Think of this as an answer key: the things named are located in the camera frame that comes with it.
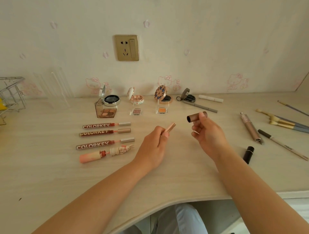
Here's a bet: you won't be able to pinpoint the person's left hand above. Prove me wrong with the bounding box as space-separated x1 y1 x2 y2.
131 126 170 171

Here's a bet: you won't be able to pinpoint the person's right hand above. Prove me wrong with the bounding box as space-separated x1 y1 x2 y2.
191 113 231 161

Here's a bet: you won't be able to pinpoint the brown lipstick cap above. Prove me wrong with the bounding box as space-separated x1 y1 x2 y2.
187 111 208 122

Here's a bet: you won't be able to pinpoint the person's left forearm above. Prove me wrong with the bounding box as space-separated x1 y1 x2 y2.
31 160 156 234

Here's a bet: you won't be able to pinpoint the person's right forearm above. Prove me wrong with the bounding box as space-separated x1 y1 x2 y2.
212 147 309 234

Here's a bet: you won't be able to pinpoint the grey cosmetic pen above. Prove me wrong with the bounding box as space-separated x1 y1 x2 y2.
183 100 218 113

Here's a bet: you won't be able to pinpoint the white cosmetic tube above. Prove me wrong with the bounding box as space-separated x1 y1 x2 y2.
198 94 224 103

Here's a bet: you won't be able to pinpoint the small grey compact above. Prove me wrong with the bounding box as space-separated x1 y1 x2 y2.
176 88 196 103

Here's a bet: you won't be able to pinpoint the gold patterned compact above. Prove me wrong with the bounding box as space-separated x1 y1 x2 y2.
155 85 173 105

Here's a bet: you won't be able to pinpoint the white pink compact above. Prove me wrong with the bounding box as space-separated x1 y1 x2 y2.
127 87 145 105

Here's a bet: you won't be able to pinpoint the rose gold mascara tube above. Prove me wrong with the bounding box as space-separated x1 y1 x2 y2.
240 112 265 145

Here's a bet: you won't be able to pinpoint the black lipstick tube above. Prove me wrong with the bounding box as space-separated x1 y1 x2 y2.
243 146 255 165

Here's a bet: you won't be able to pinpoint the brown clear eyeshadow palette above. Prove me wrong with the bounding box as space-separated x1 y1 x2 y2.
95 98 118 118

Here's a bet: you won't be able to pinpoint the silver cushion compact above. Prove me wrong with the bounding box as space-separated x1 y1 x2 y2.
99 85 121 107

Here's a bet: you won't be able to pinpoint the red lip gloss tube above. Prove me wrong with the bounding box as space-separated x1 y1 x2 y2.
83 122 131 130
76 137 135 150
79 128 131 137

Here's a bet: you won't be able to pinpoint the pink rabbit cap lip gloss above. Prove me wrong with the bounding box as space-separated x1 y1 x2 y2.
79 144 135 164

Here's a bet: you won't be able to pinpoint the white eyeliner pencil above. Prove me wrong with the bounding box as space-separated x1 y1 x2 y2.
258 129 309 161

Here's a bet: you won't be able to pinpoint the person's light blue trousers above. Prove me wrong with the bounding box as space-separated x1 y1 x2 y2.
134 203 208 234

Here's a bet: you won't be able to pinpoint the thin grey makeup brush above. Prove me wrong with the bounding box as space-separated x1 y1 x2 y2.
277 100 309 117

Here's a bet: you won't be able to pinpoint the clear acrylic organizer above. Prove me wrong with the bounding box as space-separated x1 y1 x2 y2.
33 67 74 109

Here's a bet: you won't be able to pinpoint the blue handled makeup brush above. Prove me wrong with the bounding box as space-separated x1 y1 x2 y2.
269 115 309 132
270 120 309 134
256 109 309 129

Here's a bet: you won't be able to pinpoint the gold wall socket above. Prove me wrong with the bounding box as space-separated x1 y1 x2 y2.
115 35 139 61

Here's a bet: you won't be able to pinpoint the metal wire rack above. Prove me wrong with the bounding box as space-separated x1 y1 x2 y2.
0 77 27 113

